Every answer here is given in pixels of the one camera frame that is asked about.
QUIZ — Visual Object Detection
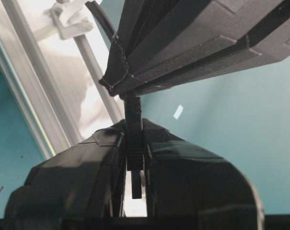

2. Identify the black USB cable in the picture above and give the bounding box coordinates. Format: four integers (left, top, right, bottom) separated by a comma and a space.
84, 0, 145, 199

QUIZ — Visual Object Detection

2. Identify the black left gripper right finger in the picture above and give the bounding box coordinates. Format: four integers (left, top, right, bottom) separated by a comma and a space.
143, 119, 264, 219

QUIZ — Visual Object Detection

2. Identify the white zip-tie ring far end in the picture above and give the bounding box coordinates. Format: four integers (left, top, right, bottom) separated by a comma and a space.
45, 0, 104, 40

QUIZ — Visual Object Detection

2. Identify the aluminium extrusion rail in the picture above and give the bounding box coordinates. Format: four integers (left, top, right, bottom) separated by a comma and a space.
0, 0, 124, 160

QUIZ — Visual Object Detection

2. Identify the small pale tape piece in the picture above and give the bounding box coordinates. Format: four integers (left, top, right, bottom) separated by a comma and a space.
173, 105, 184, 119

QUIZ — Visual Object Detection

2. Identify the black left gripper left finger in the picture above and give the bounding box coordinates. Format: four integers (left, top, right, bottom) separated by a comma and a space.
4, 121, 126, 219

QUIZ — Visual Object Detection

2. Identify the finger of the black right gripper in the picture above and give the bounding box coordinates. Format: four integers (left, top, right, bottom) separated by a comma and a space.
120, 14, 290, 95
100, 0, 279, 96

